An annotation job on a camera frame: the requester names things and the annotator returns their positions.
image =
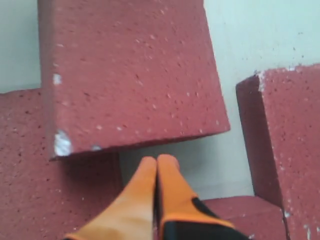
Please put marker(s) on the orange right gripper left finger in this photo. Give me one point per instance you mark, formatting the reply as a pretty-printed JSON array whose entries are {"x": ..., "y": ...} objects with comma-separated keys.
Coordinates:
[{"x": 130, "y": 215}]

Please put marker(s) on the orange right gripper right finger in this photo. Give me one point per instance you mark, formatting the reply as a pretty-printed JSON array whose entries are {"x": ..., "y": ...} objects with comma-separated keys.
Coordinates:
[{"x": 182, "y": 215}]

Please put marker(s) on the red brick moved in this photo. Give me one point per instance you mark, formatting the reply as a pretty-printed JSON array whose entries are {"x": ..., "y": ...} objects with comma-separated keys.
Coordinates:
[{"x": 253, "y": 216}]

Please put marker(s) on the red brick back row left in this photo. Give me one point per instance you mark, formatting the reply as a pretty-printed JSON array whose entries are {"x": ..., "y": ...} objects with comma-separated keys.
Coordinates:
[{"x": 42, "y": 199}]

